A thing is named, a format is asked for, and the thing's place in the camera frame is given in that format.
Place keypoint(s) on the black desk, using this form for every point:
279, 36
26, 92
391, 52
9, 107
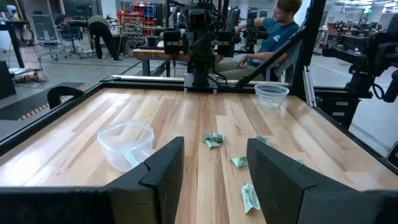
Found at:
12, 28

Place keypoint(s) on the black drawer cabinet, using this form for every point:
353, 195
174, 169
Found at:
339, 107

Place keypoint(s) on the bending person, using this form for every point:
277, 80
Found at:
101, 34

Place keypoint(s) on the grey mesh office chair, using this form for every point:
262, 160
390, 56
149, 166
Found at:
45, 31

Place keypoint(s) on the wooden workbench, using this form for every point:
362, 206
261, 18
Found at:
152, 54

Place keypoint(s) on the round clear plastic container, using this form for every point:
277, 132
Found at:
271, 96

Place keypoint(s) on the black arched chair back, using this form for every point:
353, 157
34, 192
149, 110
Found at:
62, 91

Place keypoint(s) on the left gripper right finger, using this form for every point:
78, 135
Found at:
280, 193

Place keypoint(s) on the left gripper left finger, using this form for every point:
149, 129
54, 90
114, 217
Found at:
155, 193

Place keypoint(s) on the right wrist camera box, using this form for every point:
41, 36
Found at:
197, 19

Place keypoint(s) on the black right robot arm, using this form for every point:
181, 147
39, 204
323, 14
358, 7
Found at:
201, 71

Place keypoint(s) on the red parts shelf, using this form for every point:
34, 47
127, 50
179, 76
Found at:
140, 21

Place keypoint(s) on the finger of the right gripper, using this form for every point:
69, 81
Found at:
225, 43
171, 43

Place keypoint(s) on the seated person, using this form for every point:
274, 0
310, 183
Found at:
276, 34

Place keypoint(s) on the hazard striped floor mat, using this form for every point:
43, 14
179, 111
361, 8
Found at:
37, 102

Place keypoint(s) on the small folded green packet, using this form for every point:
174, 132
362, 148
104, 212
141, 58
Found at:
240, 162

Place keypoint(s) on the green paper packet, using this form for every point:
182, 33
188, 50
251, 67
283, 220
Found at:
299, 161
213, 140

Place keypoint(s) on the long flat green packet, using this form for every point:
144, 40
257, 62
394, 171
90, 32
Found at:
250, 199

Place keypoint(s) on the black box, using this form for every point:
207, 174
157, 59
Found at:
7, 81

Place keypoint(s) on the large flat green packet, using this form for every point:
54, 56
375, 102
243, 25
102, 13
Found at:
262, 139

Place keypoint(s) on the neighbouring black robot rig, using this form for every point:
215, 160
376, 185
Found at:
363, 53

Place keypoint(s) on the square clear plastic container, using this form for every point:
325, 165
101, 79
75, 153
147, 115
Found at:
126, 146

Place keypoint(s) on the black rig frame strut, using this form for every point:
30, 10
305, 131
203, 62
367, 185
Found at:
306, 62

